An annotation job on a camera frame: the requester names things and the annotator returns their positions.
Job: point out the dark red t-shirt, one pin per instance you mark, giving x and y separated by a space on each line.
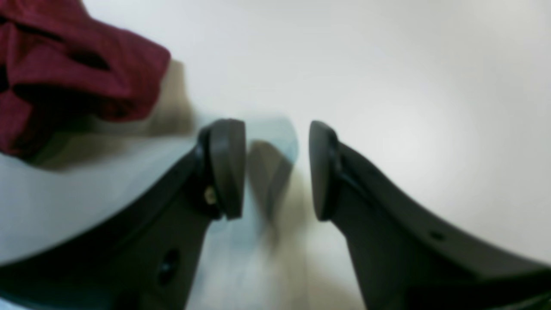
59 63

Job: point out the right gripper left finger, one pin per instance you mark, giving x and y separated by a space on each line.
145 256

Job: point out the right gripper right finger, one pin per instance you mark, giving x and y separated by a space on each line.
405 257

